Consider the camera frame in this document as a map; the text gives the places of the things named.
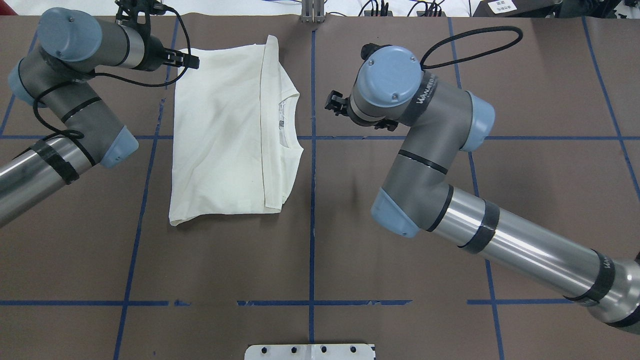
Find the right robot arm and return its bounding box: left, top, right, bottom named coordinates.
left=325, top=43, right=640, bottom=334

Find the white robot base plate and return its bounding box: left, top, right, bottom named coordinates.
left=244, top=343, right=377, bottom=360

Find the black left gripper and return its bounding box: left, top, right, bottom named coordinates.
left=145, top=36, right=201, bottom=72

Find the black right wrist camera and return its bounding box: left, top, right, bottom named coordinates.
left=360, top=43, right=380, bottom=60

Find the aluminium frame post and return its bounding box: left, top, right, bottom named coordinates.
left=300, top=0, right=326, bottom=24

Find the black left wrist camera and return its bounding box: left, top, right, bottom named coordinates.
left=114, top=0, right=169, bottom=37

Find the cream long-sleeve cat shirt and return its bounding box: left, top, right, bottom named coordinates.
left=168, top=34, right=304, bottom=227

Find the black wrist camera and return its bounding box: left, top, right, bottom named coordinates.
left=114, top=0, right=169, bottom=37
left=360, top=43, right=380, bottom=60

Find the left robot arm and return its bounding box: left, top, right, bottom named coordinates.
left=0, top=0, right=200, bottom=226

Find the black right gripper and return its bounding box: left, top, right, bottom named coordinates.
left=324, top=90, right=399, bottom=132

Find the black box with label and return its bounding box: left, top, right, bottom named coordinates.
left=471, top=0, right=563, bottom=18

